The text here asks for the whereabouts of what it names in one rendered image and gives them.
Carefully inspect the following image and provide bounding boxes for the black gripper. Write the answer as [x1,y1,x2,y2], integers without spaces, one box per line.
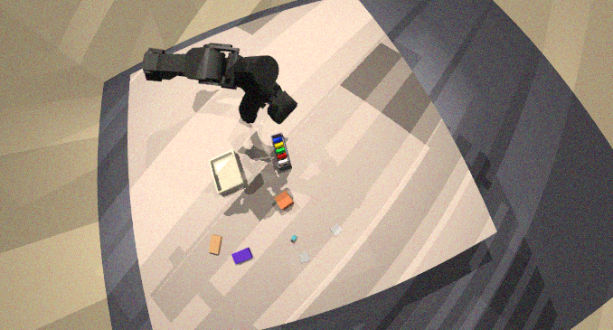
[243,82,297,124]

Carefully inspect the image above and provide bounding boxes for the purple rectangular block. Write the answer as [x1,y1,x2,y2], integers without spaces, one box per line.
[232,248,253,264]

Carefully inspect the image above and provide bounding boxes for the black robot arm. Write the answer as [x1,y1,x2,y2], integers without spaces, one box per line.
[142,42,279,124]

